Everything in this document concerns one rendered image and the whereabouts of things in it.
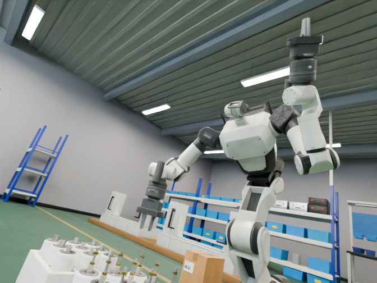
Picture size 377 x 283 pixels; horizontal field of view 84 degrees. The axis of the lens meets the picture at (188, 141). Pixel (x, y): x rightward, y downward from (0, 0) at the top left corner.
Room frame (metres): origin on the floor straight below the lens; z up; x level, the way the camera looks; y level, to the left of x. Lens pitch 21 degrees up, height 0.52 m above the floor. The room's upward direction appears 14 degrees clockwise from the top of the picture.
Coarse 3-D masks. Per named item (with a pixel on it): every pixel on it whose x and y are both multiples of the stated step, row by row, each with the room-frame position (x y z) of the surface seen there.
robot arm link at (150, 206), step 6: (150, 186) 0.94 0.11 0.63; (150, 192) 0.94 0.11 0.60; (156, 192) 0.93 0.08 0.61; (162, 192) 0.95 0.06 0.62; (144, 198) 0.96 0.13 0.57; (150, 198) 0.95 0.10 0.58; (156, 198) 0.95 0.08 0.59; (162, 198) 0.96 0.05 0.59; (144, 204) 0.96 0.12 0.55; (150, 204) 0.95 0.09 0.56; (156, 204) 0.95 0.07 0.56; (162, 204) 0.98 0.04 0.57; (138, 210) 0.96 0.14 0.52; (144, 210) 0.96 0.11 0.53; (150, 210) 0.95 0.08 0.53; (156, 210) 0.94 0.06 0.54; (156, 216) 0.94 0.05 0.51; (162, 216) 0.96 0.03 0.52
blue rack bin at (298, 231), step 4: (288, 228) 4.79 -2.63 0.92; (292, 228) 4.73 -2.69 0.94; (296, 228) 4.67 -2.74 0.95; (300, 228) 4.61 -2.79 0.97; (304, 228) 4.56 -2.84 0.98; (288, 232) 4.80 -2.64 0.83; (292, 232) 4.73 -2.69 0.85; (296, 232) 4.67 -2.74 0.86; (300, 232) 4.61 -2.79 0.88; (304, 232) 4.58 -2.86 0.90; (300, 236) 4.62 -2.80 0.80; (304, 236) 4.60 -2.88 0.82
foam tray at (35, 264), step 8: (32, 256) 1.33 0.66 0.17; (40, 256) 1.31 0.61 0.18; (24, 264) 1.37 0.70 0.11; (32, 264) 1.28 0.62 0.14; (40, 264) 1.20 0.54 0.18; (48, 264) 1.22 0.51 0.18; (24, 272) 1.33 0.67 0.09; (32, 272) 1.25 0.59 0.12; (40, 272) 1.17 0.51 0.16; (48, 272) 1.11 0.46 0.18; (56, 272) 1.14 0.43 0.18; (64, 272) 1.16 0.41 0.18; (72, 272) 1.19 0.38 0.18; (16, 280) 1.38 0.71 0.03; (24, 280) 1.29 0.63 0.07; (32, 280) 1.22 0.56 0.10; (40, 280) 1.14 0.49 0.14; (48, 280) 1.11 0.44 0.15; (56, 280) 1.13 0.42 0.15; (64, 280) 1.16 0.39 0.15; (72, 280) 1.18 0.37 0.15
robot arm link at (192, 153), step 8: (192, 144) 1.14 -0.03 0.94; (184, 152) 1.17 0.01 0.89; (192, 152) 1.14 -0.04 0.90; (200, 152) 1.14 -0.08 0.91; (168, 160) 1.18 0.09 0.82; (176, 160) 1.20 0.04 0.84; (184, 160) 1.17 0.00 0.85; (192, 160) 1.17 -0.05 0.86; (184, 168) 1.20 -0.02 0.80; (184, 176) 1.22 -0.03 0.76
